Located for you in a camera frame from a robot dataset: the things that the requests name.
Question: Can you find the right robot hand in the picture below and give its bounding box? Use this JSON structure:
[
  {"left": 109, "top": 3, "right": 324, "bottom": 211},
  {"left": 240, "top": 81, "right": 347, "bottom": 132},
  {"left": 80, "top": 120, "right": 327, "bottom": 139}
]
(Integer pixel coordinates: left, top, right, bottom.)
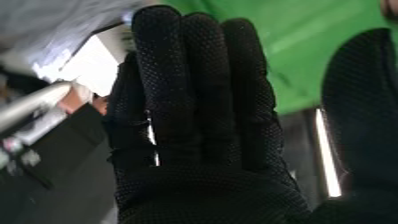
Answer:
[{"left": 103, "top": 4, "right": 398, "bottom": 224}]

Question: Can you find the white sheet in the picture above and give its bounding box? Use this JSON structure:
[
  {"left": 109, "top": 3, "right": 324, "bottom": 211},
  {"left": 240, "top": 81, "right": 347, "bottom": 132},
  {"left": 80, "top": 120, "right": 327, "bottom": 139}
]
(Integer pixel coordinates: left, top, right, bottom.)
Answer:
[{"left": 36, "top": 33, "right": 130, "bottom": 98}]

